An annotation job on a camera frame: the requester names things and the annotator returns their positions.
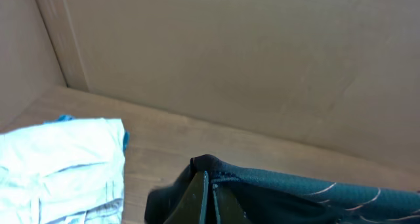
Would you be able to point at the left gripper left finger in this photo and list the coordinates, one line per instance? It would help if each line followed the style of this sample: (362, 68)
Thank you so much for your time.
(192, 208)

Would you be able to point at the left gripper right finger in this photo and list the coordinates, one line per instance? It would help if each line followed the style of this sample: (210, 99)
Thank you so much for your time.
(227, 207)

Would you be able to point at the black orange patterned jersey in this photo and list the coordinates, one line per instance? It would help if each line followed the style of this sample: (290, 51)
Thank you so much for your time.
(271, 197)

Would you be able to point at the white folded shorts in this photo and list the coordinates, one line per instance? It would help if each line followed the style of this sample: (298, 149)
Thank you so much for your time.
(63, 172)

